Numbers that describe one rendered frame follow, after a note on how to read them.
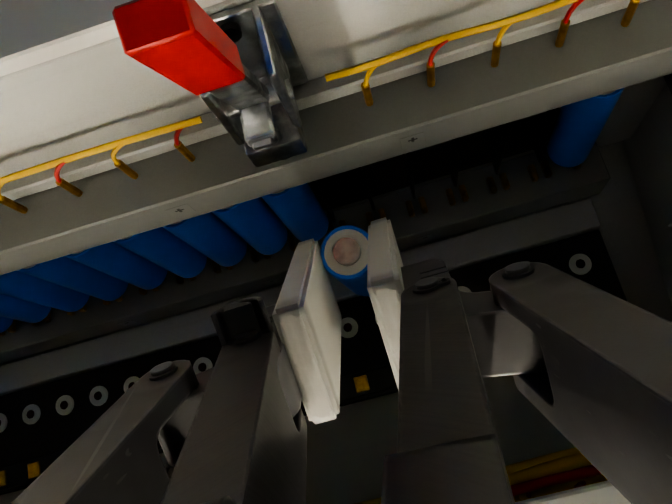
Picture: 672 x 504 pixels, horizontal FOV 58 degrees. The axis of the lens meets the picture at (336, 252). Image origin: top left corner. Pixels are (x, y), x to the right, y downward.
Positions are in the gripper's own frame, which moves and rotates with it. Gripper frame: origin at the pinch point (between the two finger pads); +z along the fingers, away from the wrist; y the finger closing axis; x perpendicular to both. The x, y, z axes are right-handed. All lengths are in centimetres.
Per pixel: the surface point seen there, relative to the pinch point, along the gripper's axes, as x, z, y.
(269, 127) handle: 5.4, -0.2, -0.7
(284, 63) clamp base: 7.0, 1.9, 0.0
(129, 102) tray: 7.3, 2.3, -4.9
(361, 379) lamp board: -8.0, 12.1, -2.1
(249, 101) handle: 6.1, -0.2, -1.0
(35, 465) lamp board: -7.9, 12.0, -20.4
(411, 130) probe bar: 4.0, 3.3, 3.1
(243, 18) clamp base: 8.2, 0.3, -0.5
